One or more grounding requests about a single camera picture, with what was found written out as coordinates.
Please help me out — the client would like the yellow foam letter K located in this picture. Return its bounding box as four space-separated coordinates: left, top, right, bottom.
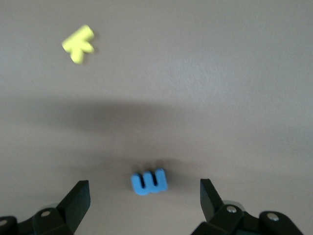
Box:
61 24 95 65

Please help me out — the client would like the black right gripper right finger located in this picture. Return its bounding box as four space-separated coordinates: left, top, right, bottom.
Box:
190 179 305 235

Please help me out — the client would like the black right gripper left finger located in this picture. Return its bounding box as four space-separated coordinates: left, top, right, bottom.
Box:
0 180 90 235

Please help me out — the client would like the brown table cover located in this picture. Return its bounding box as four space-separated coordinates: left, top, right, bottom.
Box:
0 0 313 235

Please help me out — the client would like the blue foam letter M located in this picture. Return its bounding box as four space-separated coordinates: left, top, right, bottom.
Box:
131 167 169 196

